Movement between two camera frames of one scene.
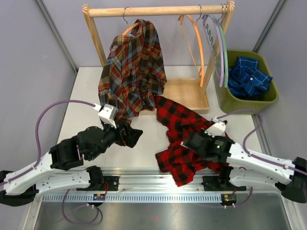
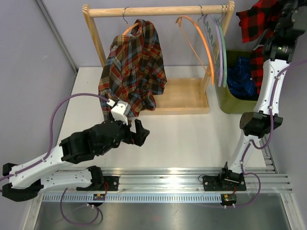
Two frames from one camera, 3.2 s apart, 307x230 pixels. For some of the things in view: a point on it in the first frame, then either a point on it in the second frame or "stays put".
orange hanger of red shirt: (181, 21) → (179, 22)
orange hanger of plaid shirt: (130, 28) stays put
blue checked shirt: (245, 79) stays put
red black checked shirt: (182, 165) → (257, 23)
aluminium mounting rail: (146, 185) stays put
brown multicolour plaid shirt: (133, 73) stays put
